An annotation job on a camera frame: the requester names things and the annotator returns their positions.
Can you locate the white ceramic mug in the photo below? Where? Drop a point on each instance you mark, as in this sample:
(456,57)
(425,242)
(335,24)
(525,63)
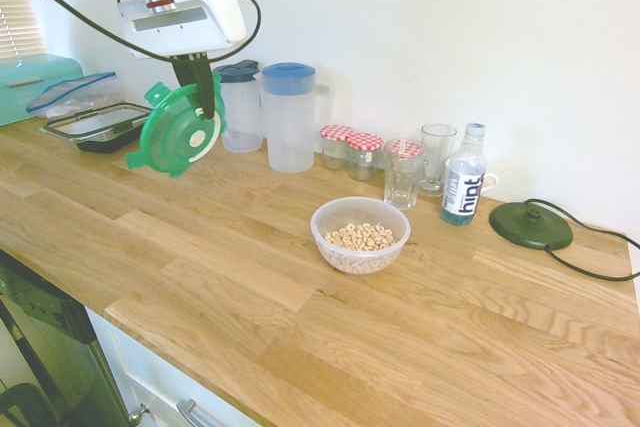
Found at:
(486,175)

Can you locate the large pitcher, blue lid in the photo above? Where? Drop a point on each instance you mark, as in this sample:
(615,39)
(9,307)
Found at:
(290,112)

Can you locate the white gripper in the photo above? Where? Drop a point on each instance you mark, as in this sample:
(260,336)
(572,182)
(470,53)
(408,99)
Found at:
(200,22)

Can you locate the small pitcher, dark blue lid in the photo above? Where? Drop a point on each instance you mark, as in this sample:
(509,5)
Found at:
(242,112)

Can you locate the teal bread box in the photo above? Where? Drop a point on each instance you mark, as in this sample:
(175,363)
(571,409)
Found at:
(25,87)

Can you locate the hint water bottle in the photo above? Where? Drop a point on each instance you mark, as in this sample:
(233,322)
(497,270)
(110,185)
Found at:
(464,192)

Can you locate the stainless steel dishwasher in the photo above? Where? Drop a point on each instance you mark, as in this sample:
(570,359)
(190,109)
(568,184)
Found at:
(60,347)

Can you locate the window blind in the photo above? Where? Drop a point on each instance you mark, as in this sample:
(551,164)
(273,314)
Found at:
(17,22)

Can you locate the metal cabinet knob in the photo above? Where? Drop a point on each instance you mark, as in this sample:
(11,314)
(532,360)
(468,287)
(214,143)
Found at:
(135,415)

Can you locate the tall footed drinking glass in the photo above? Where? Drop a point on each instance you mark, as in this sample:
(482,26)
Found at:
(437,147)

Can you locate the glass jar, red checkered lid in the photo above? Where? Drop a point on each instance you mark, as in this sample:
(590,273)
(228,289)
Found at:
(405,146)
(336,142)
(364,157)

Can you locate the white kitchen cabinet front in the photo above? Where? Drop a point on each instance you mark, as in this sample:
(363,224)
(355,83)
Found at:
(150,372)

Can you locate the clear plastic food bowl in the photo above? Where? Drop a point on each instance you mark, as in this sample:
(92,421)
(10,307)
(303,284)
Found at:
(360,259)

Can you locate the green round container lid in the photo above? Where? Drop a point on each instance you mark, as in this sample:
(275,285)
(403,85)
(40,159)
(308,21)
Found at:
(170,142)

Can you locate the dark round kettle base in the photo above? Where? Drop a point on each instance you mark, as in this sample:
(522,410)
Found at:
(530,227)

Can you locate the faceted glass tumbler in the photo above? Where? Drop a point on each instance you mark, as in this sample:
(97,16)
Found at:
(402,182)

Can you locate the clear zip bag, blue seal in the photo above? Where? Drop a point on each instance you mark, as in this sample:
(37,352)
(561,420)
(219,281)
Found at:
(80,94)

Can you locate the black container, clear lid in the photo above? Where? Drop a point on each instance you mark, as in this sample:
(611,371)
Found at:
(100,139)

